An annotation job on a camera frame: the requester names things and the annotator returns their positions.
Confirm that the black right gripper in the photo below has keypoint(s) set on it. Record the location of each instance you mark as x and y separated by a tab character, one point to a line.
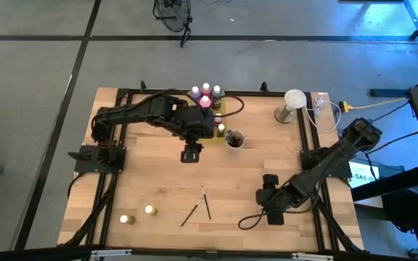
274	198

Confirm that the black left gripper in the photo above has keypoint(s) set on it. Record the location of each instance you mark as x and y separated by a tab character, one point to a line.
198	125

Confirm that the small green paint bottle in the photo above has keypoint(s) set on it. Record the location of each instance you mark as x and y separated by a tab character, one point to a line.
221	127

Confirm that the small red paint bottle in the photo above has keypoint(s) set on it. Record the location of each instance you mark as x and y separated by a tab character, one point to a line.
218	116

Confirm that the large pink paint bottle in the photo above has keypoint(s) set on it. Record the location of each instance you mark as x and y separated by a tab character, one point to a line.
205	99

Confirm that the large purple paint bottle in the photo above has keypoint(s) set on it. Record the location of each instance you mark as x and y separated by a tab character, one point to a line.
195	89

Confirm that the large dark green paint bottle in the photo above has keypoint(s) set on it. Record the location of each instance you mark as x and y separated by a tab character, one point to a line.
216	89

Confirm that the small yellow paint bottle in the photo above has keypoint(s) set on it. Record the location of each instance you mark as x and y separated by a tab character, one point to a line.
149	209

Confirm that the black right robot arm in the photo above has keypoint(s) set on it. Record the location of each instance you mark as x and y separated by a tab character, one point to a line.
332	156

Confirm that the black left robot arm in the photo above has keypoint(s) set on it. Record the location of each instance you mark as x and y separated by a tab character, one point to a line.
133	112

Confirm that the small ochre paint bottle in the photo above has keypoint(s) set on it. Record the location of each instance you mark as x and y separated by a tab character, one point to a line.
123	219

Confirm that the ribbed beige paper cup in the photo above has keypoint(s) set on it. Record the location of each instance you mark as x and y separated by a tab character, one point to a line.
235	147

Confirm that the yellow translucent plastic bin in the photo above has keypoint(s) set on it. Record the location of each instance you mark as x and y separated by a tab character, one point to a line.
225	105

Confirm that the white SA5 label sheet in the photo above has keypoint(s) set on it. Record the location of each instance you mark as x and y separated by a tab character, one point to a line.
363	177

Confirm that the white mushroom lamp, metal base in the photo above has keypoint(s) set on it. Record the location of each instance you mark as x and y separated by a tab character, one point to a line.
295	98

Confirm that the black floor fan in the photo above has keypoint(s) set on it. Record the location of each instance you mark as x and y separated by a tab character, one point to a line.
172	14

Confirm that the silver metal bracket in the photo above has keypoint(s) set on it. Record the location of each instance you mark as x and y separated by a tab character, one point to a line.
312	256
111	253

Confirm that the black aluminium table frame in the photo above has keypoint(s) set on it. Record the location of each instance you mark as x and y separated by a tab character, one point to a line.
267	93

